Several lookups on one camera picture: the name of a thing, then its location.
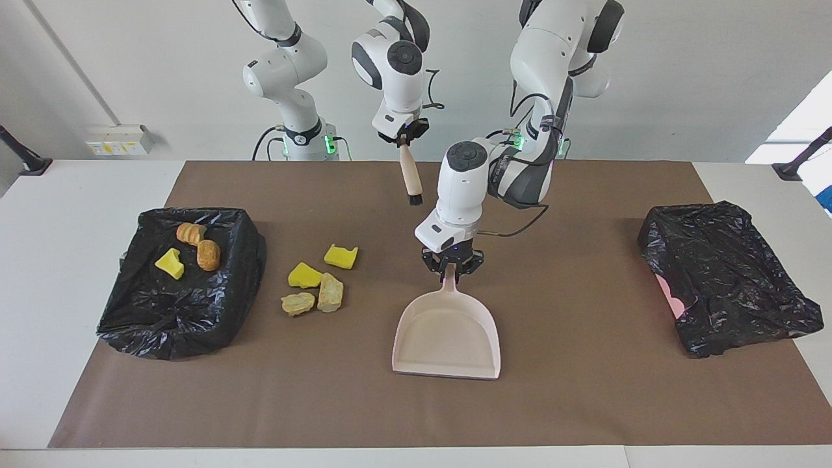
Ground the beige hand brush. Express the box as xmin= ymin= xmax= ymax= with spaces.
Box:
xmin=398 ymin=143 xmax=424 ymax=206

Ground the beige plastic dustpan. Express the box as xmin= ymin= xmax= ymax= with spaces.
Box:
xmin=391 ymin=263 xmax=502 ymax=380

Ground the notched yellow sponge piece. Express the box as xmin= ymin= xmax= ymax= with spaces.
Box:
xmin=324 ymin=244 xmax=359 ymax=270

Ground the tall beige foam chunk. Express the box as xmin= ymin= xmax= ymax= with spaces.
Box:
xmin=317 ymin=272 xmax=345 ymax=313

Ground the yellow sponge wedge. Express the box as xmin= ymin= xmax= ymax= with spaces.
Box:
xmin=288 ymin=262 xmax=324 ymax=289

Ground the brown toy bread loaf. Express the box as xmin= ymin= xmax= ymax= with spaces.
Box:
xmin=197 ymin=239 xmax=222 ymax=272

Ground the small yellow sponge piece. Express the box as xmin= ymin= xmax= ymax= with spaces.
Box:
xmin=155 ymin=248 xmax=185 ymax=280

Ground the pink plastic bin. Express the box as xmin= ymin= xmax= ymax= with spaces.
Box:
xmin=655 ymin=273 xmax=684 ymax=319

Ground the black trash bag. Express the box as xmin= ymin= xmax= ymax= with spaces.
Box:
xmin=638 ymin=201 xmax=824 ymax=359

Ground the black bag lined bin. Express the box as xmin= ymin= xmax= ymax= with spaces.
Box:
xmin=96 ymin=207 xmax=268 ymax=361

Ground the brown table mat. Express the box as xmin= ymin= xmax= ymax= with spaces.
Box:
xmin=49 ymin=161 xmax=832 ymax=449

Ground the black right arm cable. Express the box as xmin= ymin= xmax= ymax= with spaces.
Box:
xmin=421 ymin=68 xmax=447 ymax=112

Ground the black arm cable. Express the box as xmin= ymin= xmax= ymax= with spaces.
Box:
xmin=480 ymin=91 xmax=554 ymax=239
xmin=421 ymin=68 xmax=447 ymax=112

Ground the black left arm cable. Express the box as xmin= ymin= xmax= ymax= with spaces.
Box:
xmin=480 ymin=91 xmax=554 ymax=239

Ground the black base cable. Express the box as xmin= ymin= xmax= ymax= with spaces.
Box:
xmin=252 ymin=125 xmax=287 ymax=161

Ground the white wall socket box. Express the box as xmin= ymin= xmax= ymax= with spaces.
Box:
xmin=86 ymin=125 xmax=155 ymax=157

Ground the black camera stand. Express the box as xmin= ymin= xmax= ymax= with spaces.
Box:
xmin=0 ymin=125 xmax=53 ymax=176
xmin=772 ymin=127 xmax=832 ymax=181

